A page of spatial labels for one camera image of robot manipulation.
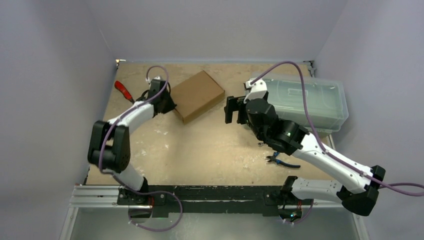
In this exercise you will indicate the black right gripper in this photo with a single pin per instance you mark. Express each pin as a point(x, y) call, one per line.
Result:
point(239, 110)

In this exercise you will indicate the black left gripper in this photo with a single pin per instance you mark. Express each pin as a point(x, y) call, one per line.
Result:
point(171, 105)

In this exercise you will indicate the brown cardboard express box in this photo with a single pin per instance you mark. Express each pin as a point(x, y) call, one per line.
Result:
point(195, 96)

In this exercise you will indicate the red black utility knife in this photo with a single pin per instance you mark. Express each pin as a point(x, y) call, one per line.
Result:
point(123, 90)

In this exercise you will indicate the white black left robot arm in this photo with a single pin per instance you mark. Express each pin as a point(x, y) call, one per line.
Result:
point(109, 147)

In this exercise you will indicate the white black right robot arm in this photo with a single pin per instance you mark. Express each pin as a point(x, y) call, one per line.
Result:
point(354, 186)

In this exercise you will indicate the clear plastic storage bin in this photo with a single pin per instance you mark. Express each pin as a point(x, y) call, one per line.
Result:
point(325, 101)

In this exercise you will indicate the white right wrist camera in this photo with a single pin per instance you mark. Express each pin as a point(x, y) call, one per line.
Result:
point(254, 89)

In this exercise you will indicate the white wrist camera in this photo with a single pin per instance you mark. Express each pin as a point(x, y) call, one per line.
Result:
point(254, 89)
point(156, 78)

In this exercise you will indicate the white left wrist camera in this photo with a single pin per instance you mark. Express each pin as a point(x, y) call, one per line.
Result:
point(156, 78)

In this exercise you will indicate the blue handled pliers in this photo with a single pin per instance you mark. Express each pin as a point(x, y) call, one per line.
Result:
point(274, 159)

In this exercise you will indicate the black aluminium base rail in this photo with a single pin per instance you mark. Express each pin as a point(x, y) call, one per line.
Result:
point(163, 200)

